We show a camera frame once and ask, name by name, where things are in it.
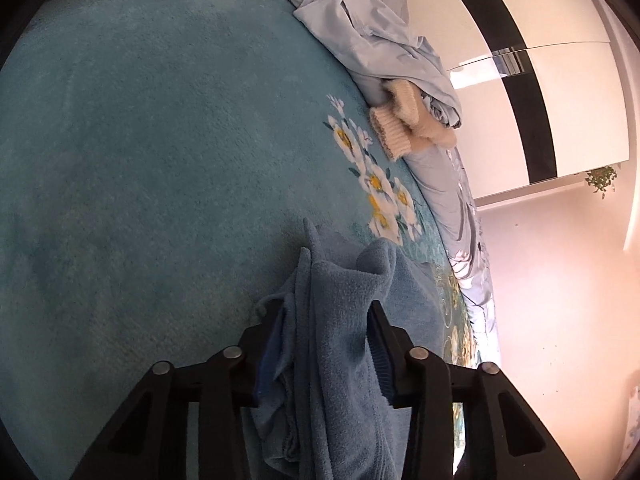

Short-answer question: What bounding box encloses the blue fleece garment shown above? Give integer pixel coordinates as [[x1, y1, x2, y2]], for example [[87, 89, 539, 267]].
[[245, 221, 445, 479]]

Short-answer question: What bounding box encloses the floral light blue duvet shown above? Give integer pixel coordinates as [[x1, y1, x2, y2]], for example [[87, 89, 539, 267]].
[[288, 0, 501, 362]]

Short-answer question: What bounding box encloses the hanging green plant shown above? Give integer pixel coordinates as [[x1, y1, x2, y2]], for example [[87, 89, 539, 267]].
[[586, 166, 617, 200]]

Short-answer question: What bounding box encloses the teal floral bed blanket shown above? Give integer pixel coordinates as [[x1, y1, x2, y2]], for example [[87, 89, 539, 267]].
[[1, 0, 478, 479]]

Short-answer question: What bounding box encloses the beige fuzzy sweater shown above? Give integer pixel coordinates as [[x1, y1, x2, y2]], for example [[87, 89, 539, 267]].
[[369, 79, 457, 160]]

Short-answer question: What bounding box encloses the white black wardrobe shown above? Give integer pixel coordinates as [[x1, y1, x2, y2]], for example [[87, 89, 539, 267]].
[[407, 0, 629, 198]]

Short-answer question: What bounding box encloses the light blue shirt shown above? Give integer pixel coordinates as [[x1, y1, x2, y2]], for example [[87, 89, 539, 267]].
[[294, 0, 462, 128]]

